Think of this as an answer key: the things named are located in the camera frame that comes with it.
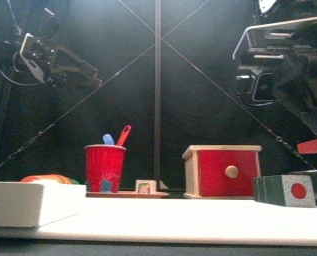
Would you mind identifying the salmon sushi slice toy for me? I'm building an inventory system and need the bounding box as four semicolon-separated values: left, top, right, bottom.
296;137;317;155

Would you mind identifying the white rice block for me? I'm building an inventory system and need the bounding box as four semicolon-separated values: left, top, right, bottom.
0;181;88;229

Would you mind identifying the blue toy utensil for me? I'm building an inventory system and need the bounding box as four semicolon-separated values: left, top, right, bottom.
102;133;117;146

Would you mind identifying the wooden box with red drawer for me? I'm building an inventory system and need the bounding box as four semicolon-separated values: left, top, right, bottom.
181;144;264;200

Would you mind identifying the red ribbed plastic cup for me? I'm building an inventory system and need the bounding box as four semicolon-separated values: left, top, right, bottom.
84;143;128;194

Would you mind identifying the orange toy carrot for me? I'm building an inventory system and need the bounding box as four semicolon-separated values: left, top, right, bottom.
20;173;74;185

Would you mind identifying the white sushi roll block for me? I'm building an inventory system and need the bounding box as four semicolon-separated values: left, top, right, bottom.
134;179;160;195

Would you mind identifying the beige serving tray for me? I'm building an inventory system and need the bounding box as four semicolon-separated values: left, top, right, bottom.
85;190;172;200

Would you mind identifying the white cutting board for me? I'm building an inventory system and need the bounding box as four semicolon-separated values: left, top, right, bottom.
0;195;317;248

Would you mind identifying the vertical metal frame pole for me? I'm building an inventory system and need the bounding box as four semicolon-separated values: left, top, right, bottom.
153;0;164;192

